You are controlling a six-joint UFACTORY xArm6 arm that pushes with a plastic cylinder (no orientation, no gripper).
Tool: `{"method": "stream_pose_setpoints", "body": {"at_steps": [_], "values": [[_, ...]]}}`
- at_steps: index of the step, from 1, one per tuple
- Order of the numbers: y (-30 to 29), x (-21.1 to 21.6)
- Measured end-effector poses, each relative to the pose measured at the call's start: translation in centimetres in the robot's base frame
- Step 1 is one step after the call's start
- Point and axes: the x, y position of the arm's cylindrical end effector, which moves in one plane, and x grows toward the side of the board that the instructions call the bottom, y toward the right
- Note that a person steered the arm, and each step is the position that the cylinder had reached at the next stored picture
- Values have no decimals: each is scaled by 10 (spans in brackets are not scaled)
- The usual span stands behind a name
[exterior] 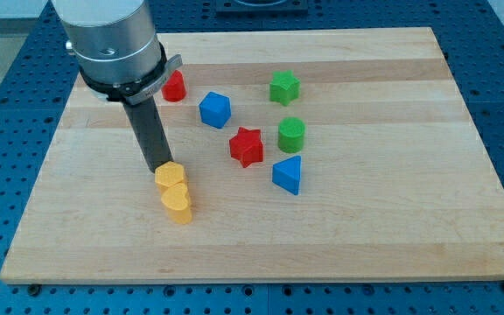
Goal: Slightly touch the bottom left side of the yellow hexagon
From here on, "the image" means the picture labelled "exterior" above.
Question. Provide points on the yellow hexagon block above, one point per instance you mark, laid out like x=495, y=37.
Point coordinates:
x=168, y=175

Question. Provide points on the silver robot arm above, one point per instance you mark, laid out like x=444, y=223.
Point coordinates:
x=117, y=48

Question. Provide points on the red star block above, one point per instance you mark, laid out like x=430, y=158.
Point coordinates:
x=246, y=146

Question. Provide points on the blue triangle block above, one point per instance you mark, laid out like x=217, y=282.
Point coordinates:
x=287, y=174

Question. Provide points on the green cylinder block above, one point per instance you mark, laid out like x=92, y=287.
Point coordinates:
x=291, y=135

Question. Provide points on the blue cube block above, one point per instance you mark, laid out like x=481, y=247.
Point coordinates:
x=215, y=110

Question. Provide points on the green star block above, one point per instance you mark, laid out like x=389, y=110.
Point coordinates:
x=284, y=87

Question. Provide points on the yellow heart block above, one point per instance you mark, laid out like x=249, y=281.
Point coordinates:
x=177, y=203

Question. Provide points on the wooden board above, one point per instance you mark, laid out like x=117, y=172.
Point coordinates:
x=396, y=184

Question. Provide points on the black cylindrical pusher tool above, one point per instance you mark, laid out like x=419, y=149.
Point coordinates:
x=149, y=131

